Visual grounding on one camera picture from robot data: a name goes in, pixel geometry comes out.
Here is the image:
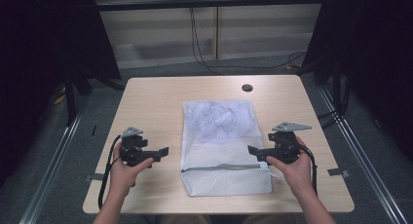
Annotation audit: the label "white garment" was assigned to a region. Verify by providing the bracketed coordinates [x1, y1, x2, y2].
[187, 100, 251, 141]

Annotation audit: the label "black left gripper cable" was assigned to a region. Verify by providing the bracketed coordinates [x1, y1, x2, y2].
[97, 134, 122, 209]

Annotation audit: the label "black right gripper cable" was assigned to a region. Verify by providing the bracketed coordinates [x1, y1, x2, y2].
[300, 145, 319, 197]

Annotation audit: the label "dark curtain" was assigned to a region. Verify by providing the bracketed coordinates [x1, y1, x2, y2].
[0, 0, 122, 189]
[303, 0, 413, 160]

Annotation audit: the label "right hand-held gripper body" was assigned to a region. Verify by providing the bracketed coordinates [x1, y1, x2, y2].
[268, 121, 313, 165]

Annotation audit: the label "black floor cables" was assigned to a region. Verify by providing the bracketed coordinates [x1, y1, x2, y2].
[316, 79, 352, 131]

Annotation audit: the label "black metal stand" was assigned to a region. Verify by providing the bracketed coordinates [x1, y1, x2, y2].
[62, 67, 125, 128]

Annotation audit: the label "person's right hand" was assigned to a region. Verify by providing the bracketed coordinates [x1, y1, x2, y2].
[266, 135, 315, 198]

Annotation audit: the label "metal floor rail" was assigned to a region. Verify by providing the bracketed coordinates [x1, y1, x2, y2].
[317, 85, 409, 224]
[19, 108, 86, 224]

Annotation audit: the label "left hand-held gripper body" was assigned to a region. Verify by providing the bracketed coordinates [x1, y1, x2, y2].
[119, 126, 151, 168]

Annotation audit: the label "grey tape piece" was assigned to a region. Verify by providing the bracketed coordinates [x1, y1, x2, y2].
[82, 172, 105, 182]
[326, 168, 352, 179]

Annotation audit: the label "white mesh laundry bag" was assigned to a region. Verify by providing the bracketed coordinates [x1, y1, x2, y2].
[179, 98, 274, 198]

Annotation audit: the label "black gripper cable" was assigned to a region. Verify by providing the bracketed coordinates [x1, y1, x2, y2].
[97, 134, 122, 209]
[300, 145, 319, 197]

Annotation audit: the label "person's left hand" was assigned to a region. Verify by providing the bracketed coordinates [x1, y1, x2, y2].
[109, 151, 155, 197]

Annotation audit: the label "black horizontal bar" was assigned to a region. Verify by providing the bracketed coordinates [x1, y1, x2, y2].
[96, 0, 326, 12]

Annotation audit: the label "black hanging wall cable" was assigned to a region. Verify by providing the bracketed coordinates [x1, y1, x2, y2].
[189, 6, 307, 76]

